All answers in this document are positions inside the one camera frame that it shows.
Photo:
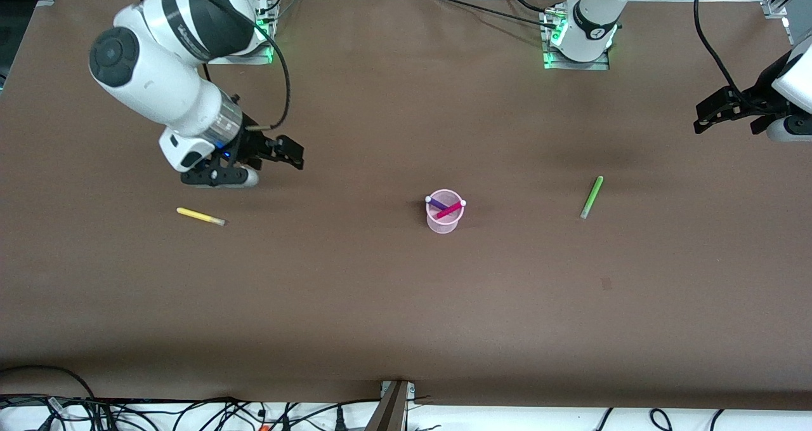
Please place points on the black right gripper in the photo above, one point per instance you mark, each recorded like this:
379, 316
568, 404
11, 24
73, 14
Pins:
249, 143

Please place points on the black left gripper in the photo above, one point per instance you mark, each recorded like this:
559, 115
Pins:
763, 96

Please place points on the purple marker pen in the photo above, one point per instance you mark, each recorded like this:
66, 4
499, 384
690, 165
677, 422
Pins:
436, 204

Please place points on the pink marker pen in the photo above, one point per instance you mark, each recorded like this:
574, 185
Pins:
451, 209

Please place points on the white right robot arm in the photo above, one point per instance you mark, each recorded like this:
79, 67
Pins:
158, 88

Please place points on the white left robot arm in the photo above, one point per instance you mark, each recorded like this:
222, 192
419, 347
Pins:
593, 18

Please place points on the pink translucent pen holder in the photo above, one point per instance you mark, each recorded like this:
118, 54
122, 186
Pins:
444, 225

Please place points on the yellow marker pen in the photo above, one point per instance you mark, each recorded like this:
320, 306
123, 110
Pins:
198, 215

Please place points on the green marker pen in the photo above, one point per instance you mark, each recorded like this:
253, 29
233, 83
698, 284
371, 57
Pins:
592, 196

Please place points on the black power plug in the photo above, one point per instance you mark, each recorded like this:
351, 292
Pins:
339, 419

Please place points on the metal table edge bracket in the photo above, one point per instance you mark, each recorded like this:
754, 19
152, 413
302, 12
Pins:
394, 405

